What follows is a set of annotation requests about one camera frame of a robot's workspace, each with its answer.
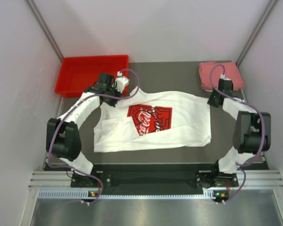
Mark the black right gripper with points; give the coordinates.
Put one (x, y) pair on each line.
(210, 101)

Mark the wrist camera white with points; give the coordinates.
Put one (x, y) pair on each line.
(224, 77)
(121, 82)

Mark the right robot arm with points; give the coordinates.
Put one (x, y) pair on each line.
(252, 132)

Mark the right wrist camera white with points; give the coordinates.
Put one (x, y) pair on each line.
(224, 77)

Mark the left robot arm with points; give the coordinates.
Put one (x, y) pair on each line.
(63, 138)

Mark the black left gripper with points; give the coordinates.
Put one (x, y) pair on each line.
(112, 103)

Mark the white t-shirt with red print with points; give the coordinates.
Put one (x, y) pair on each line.
(147, 121)

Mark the red plastic bin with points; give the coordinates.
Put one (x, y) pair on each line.
(77, 73)

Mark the grey slotted cable duct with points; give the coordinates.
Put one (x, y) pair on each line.
(90, 195)

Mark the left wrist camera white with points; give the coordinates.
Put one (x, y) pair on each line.
(121, 82)

